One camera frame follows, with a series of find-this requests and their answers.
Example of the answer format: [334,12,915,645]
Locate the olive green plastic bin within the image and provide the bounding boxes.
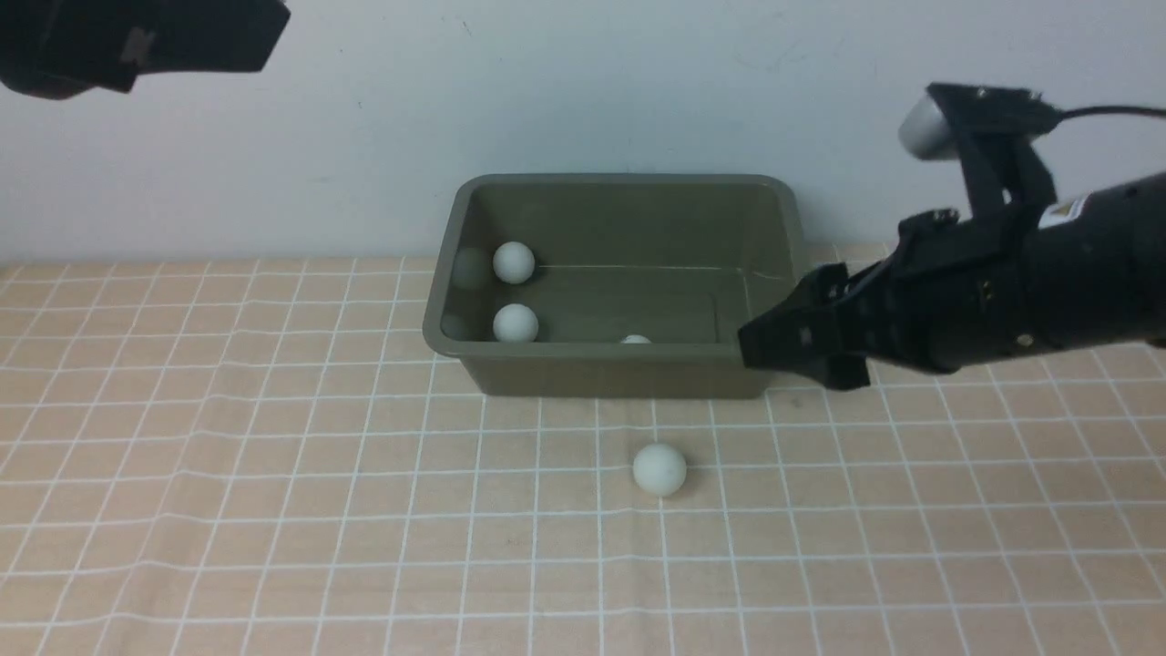
[422,172,809,398]

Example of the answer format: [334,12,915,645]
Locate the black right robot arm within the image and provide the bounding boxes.
[738,174,1165,392]

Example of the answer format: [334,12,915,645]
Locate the orange checkered tablecloth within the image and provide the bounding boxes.
[1,258,1165,655]

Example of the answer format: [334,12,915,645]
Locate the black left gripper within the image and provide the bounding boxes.
[1,1,292,99]

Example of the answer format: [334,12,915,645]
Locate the black right camera cable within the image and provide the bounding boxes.
[1048,105,1166,124]

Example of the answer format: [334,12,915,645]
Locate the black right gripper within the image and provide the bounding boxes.
[737,209,1048,392]

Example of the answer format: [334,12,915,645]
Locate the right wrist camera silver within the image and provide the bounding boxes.
[897,82,1062,224]

